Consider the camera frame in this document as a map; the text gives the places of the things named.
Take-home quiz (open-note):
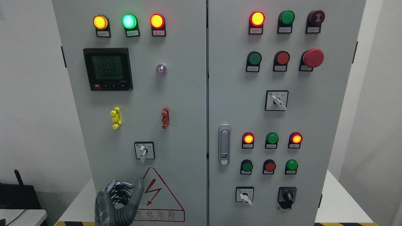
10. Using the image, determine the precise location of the red lit indicator top right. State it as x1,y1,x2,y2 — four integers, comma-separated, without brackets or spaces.
248,11,265,35

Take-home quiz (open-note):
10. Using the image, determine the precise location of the green indicator lower middle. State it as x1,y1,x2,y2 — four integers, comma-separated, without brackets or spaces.
265,132,279,149

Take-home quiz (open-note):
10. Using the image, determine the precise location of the green indicator top right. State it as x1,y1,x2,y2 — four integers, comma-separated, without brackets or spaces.
277,10,295,34

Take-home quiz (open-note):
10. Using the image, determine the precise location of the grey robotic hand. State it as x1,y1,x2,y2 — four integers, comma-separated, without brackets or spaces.
95,177,144,226

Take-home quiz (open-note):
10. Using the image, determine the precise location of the red lit indicator lower right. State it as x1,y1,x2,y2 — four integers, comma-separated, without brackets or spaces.
288,132,303,149

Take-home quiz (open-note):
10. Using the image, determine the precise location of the green lit indicator light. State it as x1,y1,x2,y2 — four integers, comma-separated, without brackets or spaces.
122,14,140,37

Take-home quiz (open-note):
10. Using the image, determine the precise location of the white table corner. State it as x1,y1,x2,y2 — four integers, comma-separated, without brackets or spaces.
0,209,47,226

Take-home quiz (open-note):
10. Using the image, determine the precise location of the red push button upper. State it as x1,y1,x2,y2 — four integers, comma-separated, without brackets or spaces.
273,51,290,72

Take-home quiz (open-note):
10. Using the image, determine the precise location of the black digital power meter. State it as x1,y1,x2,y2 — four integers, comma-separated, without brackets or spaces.
83,47,133,91

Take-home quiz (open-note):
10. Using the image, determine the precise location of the green push button lower left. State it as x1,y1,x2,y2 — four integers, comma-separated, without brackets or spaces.
240,160,253,175

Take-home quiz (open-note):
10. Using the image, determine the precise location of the silver door lock handle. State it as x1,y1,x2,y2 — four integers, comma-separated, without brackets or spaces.
218,124,231,165

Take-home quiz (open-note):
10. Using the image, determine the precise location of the red high voltage warning sticker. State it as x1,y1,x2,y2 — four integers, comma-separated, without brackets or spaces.
134,167,185,222

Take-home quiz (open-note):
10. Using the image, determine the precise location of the black rotary knob switch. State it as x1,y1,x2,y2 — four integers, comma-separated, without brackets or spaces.
277,186,297,209

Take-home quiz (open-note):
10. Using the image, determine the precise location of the dark red buzzer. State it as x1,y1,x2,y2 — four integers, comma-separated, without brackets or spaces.
305,10,325,34

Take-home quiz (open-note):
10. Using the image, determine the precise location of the red push button lower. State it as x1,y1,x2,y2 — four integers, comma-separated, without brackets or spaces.
262,159,276,175

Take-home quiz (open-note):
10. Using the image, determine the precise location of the green push button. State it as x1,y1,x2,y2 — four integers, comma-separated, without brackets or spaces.
285,159,299,175
245,51,262,73
240,160,253,175

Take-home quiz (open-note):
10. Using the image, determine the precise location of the lower white rotary selector switch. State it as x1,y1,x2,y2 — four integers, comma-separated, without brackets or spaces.
236,186,254,206

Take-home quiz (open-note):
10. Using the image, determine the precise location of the yellow indicator light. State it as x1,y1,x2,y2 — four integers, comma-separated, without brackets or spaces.
92,15,111,37

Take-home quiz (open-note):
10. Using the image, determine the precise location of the red lit indicator lower left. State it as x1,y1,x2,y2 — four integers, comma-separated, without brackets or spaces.
242,132,254,149

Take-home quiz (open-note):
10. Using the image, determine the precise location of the green push button upper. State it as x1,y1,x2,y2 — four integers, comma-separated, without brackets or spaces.
245,51,262,73

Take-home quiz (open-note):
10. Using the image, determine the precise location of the green push button lower right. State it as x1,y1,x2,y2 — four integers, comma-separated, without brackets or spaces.
285,159,299,175

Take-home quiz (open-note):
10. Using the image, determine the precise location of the grey electrical cabinet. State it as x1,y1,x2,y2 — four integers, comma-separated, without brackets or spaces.
52,0,366,226

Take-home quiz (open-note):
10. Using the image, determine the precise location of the red push button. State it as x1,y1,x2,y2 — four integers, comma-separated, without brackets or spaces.
262,159,276,175
273,51,290,72

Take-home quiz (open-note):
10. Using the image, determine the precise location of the red lit indicator light left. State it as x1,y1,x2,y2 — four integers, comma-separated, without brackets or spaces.
150,14,166,37

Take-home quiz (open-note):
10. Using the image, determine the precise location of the yellow terminal connector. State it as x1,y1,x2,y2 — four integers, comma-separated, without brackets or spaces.
110,107,122,130

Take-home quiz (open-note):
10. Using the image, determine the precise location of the red terminal connector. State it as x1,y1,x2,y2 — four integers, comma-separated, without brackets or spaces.
161,107,170,130

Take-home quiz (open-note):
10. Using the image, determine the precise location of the black device with antenna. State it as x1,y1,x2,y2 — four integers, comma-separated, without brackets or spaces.
0,169,42,209

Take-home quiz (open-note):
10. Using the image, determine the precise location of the small purple indicator lamp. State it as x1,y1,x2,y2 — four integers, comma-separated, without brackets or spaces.
155,63,167,75

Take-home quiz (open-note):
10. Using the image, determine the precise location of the red emergency stop button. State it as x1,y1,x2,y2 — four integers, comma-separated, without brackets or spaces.
299,48,324,72

